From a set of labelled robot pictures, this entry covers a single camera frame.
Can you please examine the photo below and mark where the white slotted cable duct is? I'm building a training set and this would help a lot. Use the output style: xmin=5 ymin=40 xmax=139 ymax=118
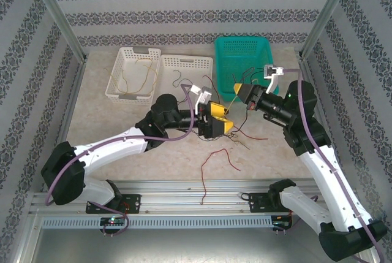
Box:
xmin=41 ymin=215 xmax=275 ymax=230

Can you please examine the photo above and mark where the thin orange cable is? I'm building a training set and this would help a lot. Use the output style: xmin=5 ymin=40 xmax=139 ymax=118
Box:
xmin=104 ymin=66 xmax=121 ymax=90

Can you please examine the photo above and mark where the small white plastic basket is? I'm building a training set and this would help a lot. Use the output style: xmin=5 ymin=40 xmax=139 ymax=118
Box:
xmin=104 ymin=47 xmax=162 ymax=105

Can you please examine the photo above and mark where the red cable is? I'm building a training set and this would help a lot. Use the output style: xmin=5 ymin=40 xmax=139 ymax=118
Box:
xmin=203 ymin=74 xmax=270 ymax=141
xmin=200 ymin=148 xmax=242 ymax=205
xmin=232 ymin=66 xmax=262 ymax=88

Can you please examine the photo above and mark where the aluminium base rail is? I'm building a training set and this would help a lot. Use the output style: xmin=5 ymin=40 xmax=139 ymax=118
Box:
xmin=29 ymin=179 xmax=325 ymax=216

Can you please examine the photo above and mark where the metal front panel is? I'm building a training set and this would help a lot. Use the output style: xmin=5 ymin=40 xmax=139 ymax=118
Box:
xmin=17 ymin=229 xmax=376 ymax=263

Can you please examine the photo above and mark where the thin black cable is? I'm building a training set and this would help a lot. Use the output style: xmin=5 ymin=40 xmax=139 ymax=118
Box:
xmin=237 ymin=108 xmax=251 ymax=132
xmin=195 ymin=131 xmax=251 ymax=151

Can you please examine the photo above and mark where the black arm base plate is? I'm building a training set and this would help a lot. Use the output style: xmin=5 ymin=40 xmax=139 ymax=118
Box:
xmin=248 ymin=192 xmax=304 ymax=214
xmin=85 ymin=194 xmax=142 ymax=215

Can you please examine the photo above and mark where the aluminium side rail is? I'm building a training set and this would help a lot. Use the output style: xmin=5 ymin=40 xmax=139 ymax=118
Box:
xmin=298 ymin=56 xmax=339 ymax=181
xmin=45 ymin=57 xmax=89 ymax=184

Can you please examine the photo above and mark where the large white plastic basket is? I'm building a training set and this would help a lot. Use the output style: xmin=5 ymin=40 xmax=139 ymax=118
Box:
xmin=151 ymin=54 xmax=214 ymax=113

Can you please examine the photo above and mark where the teal plastic basket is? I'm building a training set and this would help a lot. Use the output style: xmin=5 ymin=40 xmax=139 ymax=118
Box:
xmin=214 ymin=36 xmax=278 ymax=103

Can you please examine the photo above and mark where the small circuit board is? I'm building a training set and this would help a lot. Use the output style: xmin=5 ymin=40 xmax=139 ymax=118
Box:
xmin=271 ymin=220 xmax=292 ymax=231
xmin=100 ymin=216 xmax=127 ymax=226

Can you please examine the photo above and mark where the yellow cable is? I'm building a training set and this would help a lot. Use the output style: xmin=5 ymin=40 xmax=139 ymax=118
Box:
xmin=127 ymin=57 xmax=159 ymax=95
xmin=121 ymin=68 xmax=129 ymax=94
xmin=224 ymin=90 xmax=240 ymax=116

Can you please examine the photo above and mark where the aluminium frame post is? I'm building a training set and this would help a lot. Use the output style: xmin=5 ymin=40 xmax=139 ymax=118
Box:
xmin=299 ymin=0 xmax=358 ymax=59
xmin=23 ymin=0 xmax=89 ymax=61

